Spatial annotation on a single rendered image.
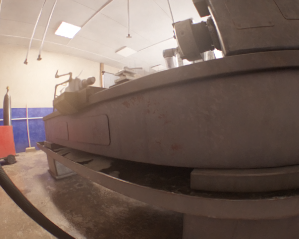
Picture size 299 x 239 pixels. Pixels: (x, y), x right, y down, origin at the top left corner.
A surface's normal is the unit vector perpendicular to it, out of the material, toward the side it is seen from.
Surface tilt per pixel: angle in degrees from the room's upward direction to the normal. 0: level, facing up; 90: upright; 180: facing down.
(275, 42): 90
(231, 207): 90
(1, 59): 90
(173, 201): 90
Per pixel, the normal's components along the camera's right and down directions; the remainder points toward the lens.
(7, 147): 0.97, -0.08
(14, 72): 0.82, -0.07
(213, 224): -0.56, 0.04
